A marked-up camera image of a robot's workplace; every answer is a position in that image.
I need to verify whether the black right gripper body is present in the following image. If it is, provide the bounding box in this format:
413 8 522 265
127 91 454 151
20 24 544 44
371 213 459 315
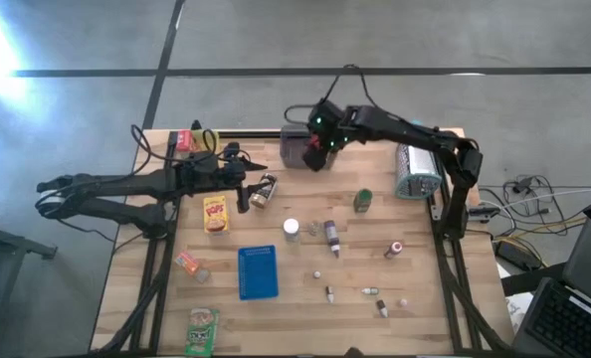
307 98 359 150

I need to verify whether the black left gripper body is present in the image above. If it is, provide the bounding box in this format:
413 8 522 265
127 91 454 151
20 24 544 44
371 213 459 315
208 156 250 193

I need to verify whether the gold lid jar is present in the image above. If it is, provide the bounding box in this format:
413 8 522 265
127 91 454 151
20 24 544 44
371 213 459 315
249 172 279 210

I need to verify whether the yellow Corn Pops cereal box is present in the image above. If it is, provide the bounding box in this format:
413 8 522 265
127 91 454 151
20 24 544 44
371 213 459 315
203 195 231 235

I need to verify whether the red Froot Loops cereal box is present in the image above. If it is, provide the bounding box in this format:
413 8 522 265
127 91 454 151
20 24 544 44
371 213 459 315
175 129 198 153

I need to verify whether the bagel seasoning jar white lid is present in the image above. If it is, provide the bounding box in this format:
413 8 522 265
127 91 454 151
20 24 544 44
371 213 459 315
283 218 301 244

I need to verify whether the blue plastic basket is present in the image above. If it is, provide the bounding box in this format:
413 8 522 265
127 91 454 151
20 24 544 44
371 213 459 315
237 244 280 301

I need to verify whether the orange Mini-Wheats cereal box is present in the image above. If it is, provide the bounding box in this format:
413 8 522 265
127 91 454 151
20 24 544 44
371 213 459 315
174 251 212 285

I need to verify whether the red squeeze bottle white cap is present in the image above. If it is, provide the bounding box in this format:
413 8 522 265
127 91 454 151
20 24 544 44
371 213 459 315
383 241 405 261

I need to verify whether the translucent grey plastic bin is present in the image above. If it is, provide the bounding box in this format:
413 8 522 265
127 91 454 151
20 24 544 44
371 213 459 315
279 123 337 171

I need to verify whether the yellow plastic bin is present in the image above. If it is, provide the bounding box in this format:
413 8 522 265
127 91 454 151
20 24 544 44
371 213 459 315
168 128 222 156

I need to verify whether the green spice jar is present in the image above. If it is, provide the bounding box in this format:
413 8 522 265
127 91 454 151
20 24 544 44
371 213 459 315
352 188 374 215

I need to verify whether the dark bottle pink tip lying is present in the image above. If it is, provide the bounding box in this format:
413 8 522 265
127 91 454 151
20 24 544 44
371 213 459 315
323 220 342 260

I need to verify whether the teal steel box grater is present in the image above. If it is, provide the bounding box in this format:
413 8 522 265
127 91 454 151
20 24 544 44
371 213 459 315
393 142 444 201

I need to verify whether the green Apple Jacks cereal box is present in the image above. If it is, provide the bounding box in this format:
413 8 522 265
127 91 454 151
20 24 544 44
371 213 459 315
184 306 221 358

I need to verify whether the black power brick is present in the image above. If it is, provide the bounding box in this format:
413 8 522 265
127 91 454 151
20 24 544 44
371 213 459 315
493 241 531 270

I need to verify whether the black laptop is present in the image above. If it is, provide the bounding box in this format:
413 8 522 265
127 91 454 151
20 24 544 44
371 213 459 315
511 163 591 358

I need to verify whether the black aluminium rig frame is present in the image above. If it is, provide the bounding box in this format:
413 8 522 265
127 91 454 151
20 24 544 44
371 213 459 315
90 127 514 357

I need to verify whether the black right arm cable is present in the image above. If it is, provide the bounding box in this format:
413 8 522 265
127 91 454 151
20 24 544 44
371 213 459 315
283 63 369 125

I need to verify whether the black device on frame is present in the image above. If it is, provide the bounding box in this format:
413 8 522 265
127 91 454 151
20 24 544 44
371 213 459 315
467 206 500 221

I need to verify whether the white floor cable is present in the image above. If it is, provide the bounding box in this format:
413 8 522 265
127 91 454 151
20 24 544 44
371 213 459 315
493 186 591 211

